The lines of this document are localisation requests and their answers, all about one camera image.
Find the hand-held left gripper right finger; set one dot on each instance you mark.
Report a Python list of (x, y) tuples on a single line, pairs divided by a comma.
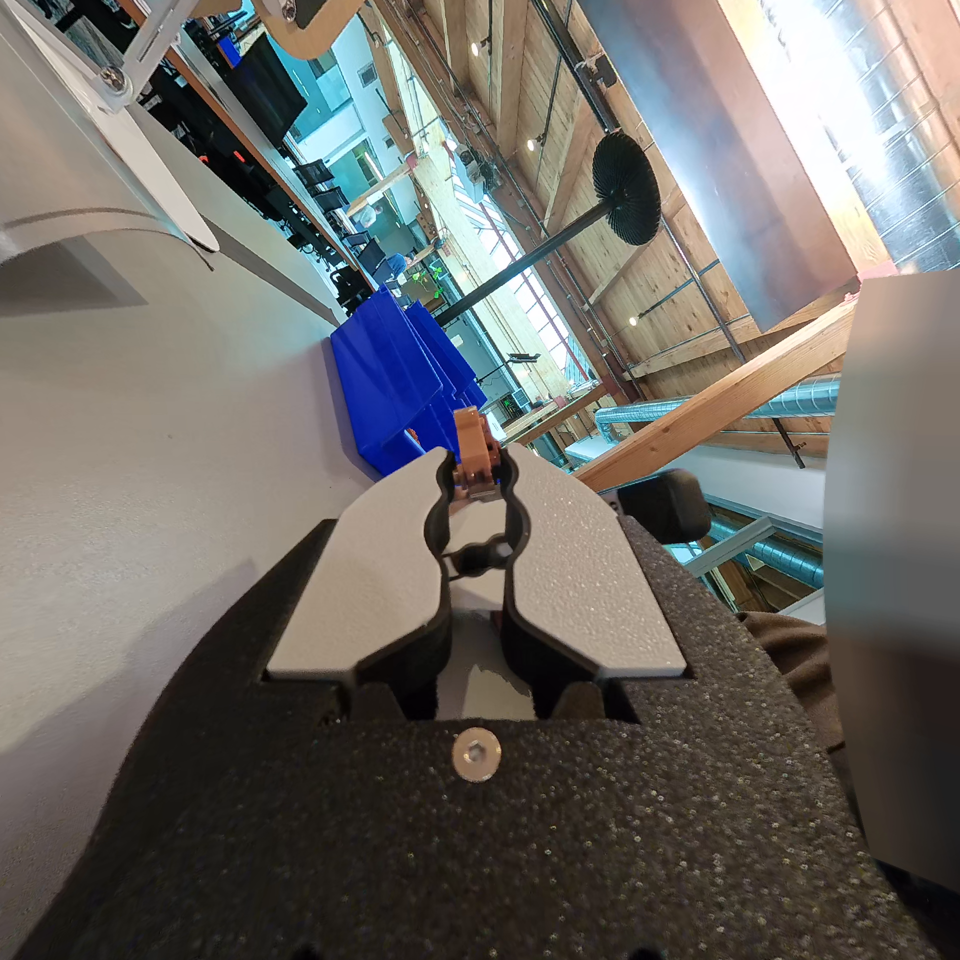
[(592, 577)]

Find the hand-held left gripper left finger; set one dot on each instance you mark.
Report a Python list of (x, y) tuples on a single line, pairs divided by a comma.
[(367, 570)]

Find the brown brick assembly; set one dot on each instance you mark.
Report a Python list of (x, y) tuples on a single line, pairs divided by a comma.
[(474, 446)]

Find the blue plastic bin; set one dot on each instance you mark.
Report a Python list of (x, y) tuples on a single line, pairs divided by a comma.
[(382, 375), (450, 367)]

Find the white desk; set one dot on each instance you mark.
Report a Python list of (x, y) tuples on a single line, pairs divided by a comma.
[(150, 450)]

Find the black rounded pad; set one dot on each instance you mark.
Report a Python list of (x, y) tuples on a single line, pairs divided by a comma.
[(664, 504)]

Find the person's brown clothing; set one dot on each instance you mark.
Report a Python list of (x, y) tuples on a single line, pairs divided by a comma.
[(791, 660)]

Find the wooden beam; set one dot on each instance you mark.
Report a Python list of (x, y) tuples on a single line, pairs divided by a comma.
[(720, 390)]

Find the black round fan on pole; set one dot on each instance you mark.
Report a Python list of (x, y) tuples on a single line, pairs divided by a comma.
[(626, 187)]

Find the black screen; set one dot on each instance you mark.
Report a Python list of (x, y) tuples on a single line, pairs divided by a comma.
[(266, 94)]

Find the grey curved stand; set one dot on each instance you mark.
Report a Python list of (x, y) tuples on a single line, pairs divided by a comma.
[(67, 172)]

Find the round wooden board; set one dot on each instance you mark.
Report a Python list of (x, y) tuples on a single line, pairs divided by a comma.
[(304, 30)]

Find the silver air duct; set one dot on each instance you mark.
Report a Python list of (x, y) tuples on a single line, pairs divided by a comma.
[(772, 551), (660, 409)]

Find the metal bracket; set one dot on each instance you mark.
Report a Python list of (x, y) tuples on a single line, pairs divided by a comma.
[(142, 49)]

